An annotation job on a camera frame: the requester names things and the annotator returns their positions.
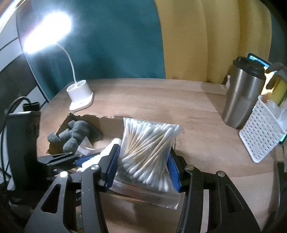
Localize white desk lamp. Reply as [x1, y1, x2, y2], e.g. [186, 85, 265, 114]
[23, 11, 94, 112]

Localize brown cardboard box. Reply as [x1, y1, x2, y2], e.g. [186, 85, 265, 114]
[46, 112, 187, 166]

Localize stainless steel travel mug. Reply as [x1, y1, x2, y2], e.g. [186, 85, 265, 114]
[222, 56, 266, 129]

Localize clear bag of small items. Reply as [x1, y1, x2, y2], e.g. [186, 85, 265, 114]
[75, 137, 92, 155]

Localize yellow curtain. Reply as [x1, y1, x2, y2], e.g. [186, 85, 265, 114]
[155, 1, 272, 84]

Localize teal curtain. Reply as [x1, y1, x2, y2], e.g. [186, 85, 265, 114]
[16, 1, 166, 99]

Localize yellow sponge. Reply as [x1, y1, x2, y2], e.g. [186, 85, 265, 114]
[271, 79, 286, 106]

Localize bag of cotton swabs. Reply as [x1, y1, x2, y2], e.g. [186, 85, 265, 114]
[111, 117, 184, 209]

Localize white perforated plastic basket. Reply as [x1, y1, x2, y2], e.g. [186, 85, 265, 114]
[239, 95, 286, 163]

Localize black cable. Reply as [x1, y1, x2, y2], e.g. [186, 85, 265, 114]
[0, 96, 41, 180]

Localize grey knitted glove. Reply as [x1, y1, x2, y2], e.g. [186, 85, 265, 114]
[47, 120, 103, 153]

